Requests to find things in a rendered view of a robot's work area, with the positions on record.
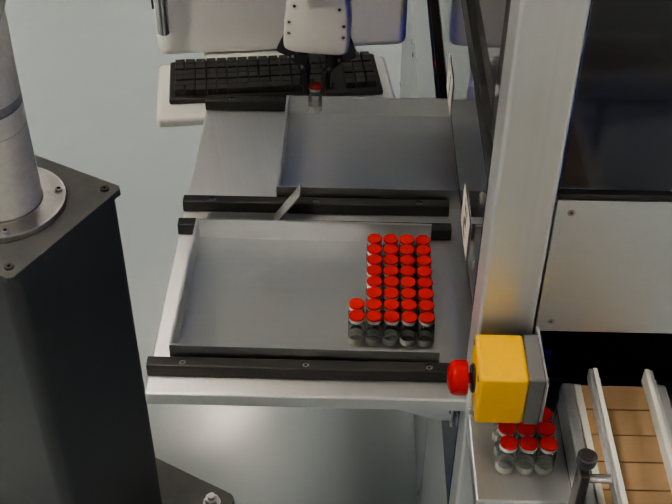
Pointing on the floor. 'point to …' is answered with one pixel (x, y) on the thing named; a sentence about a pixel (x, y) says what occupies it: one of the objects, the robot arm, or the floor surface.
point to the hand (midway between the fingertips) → (315, 78)
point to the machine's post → (522, 180)
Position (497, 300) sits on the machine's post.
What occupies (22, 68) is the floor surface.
